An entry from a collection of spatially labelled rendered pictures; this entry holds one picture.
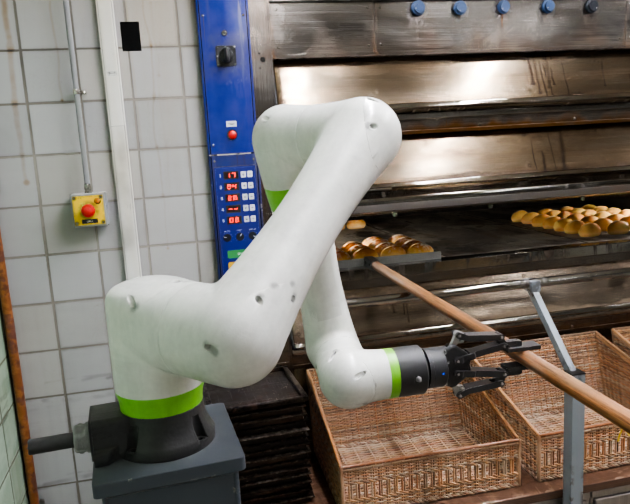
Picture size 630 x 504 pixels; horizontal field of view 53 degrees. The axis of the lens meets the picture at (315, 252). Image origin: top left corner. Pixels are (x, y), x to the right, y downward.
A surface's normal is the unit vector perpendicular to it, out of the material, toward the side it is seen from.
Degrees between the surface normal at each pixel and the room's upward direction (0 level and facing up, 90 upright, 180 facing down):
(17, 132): 90
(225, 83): 90
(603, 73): 70
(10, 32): 90
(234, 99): 90
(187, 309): 44
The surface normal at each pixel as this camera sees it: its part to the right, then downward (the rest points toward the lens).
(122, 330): -0.61, 0.15
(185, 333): -0.61, -0.11
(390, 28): 0.22, 0.16
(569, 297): 0.19, -0.19
